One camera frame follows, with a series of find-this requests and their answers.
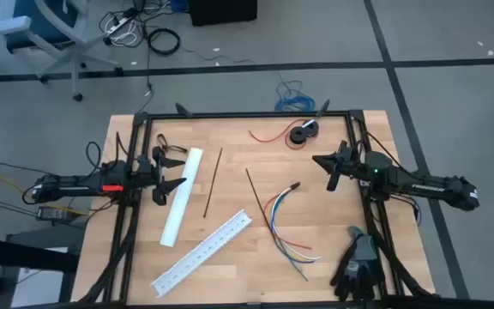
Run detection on gray office chair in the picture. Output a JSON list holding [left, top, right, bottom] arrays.
[[0, 0, 126, 103]]

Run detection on white slotted cable duct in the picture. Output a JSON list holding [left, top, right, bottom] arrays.
[[150, 209, 253, 298]]

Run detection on gray and black work glove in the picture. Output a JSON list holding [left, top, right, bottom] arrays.
[[329, 226, 388, 303]]

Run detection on white floor cable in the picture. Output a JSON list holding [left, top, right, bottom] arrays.
[[105, 19, 141, 47]]

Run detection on blue wire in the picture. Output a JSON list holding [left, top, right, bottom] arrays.
[[270, 188, 316, 264]]

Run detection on safety glasses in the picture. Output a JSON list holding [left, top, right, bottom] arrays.
[[156, 133, 188, 155]]

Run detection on black spool with white label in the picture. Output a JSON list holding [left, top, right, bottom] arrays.
[[302, 119, 320, 138]]

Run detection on blue coiled cable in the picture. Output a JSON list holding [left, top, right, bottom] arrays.
[[274, 79, 316, 113]]

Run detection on white wire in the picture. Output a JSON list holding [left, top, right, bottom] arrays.
[[272, 186, 322, 262]]

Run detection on black wire spool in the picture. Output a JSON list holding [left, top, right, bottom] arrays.
[[288, 126, 308, 146]]

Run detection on black box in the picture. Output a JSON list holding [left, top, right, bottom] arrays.
[[186, 0, 259, 27]]

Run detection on black power adapter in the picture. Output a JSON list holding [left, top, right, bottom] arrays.
[[35, 205, 70, 222]]

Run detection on white power strip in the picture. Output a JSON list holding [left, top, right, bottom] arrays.
[[104, 12, 139, 36]]

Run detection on yellow floor cable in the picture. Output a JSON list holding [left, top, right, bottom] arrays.
[[0, 173, 89, 215]]

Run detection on black coiled cable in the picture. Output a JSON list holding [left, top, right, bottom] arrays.
[[147, 27, 182, 56]]

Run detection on black floor cable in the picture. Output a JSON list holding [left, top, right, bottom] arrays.
[[135, 21, 156, 115]]

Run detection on black desk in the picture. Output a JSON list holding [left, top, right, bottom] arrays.
[[0, 233, 81, 309]]

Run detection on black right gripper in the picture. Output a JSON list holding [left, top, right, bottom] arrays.
[[312, 140, 368, 192]]

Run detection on long red spool wire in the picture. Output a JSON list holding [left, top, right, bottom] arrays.
[[249, 118, 312, 151]]

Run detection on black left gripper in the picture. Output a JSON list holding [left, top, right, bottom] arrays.
[[133, 147, 188, 206]]

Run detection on white flat duct cover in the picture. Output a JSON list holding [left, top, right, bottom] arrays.
[[160, 148, 204, 249]]

